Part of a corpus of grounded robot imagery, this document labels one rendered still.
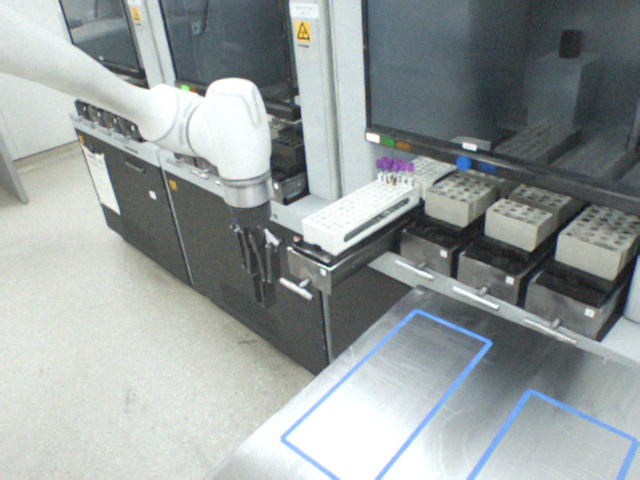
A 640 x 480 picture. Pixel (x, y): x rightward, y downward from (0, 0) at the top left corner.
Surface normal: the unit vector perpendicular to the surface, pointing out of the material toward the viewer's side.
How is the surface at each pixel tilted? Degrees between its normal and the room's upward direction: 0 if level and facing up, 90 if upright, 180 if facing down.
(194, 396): 0
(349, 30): 90
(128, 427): 0
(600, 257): 90
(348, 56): 90
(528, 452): 0
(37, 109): 90
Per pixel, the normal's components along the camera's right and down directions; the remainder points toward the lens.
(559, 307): -0.72, 0.42
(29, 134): 0.69, 0.32
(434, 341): -0.09, -0.85
